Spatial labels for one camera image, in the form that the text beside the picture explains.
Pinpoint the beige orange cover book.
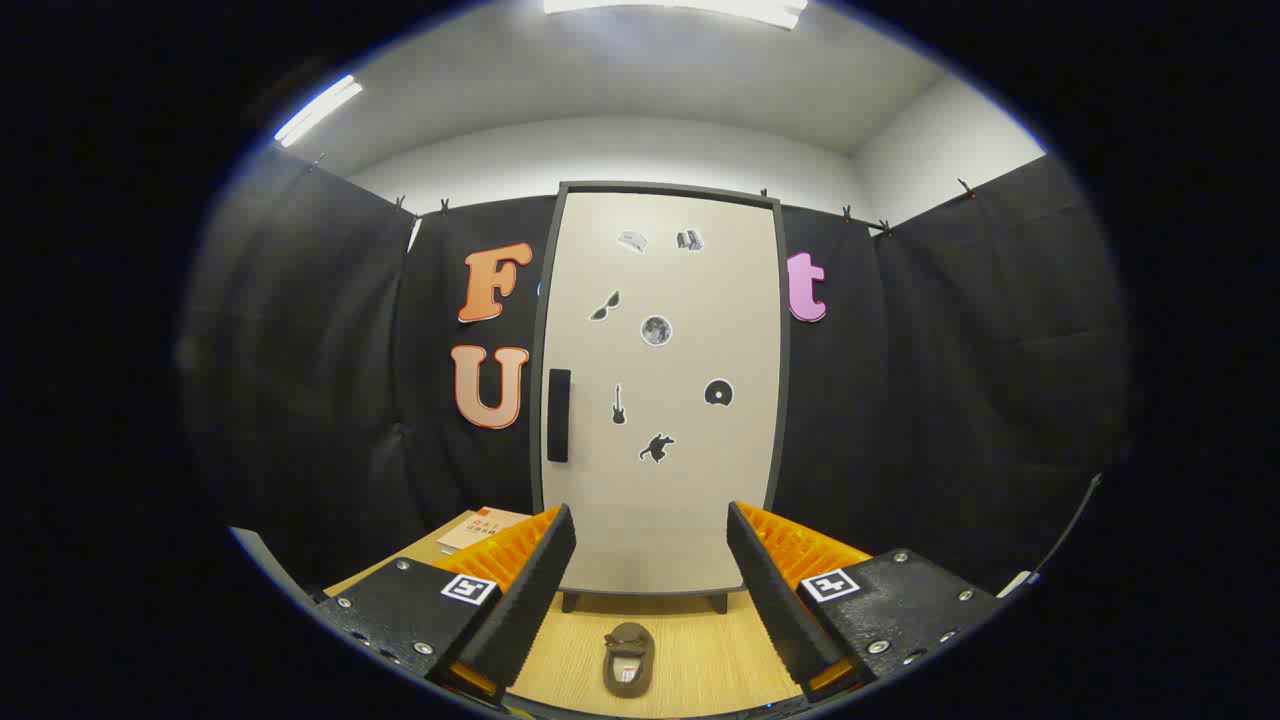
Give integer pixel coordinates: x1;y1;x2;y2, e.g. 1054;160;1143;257
437;508;531;556

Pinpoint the narrow ceiling light strip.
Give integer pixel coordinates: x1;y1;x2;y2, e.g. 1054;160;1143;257
273;74;364;149

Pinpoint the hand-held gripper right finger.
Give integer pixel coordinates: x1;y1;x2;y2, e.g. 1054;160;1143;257
727;500;1004;701

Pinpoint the wide ceiling light panel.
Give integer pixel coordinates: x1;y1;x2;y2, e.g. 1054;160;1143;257
543;0;809;31

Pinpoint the brown fuzzy shoe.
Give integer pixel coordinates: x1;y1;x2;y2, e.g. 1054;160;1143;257
603;622;657;698

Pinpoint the dark grey shoe cabinet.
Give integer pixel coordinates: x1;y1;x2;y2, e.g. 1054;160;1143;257
530;181;791;614

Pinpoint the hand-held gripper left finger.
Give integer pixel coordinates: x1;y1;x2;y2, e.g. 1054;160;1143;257
315;503;578;701

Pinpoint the black backdrop cloth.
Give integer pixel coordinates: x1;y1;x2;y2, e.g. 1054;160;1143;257
180;150;1131;601

